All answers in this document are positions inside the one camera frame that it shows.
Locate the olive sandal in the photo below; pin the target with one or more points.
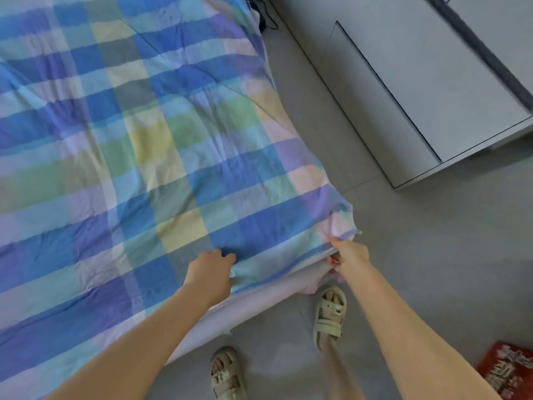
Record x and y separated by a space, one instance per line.
226 375
331 316

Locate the person's right hand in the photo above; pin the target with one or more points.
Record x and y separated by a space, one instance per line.
350 254

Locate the person's left hand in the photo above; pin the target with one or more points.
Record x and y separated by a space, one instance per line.
208 279

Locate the white bed sheet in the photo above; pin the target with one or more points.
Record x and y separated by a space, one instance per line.
150 137

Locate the person's right forearm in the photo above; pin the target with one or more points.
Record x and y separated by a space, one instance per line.
416 337

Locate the red plastic item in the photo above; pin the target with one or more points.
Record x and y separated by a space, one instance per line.
506 370

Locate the white wardrobe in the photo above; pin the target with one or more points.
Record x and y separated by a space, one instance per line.
416 79

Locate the person's left forearm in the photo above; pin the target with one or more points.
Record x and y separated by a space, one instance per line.
137 354

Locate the person's right leg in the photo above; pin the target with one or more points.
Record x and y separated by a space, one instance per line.
341 375

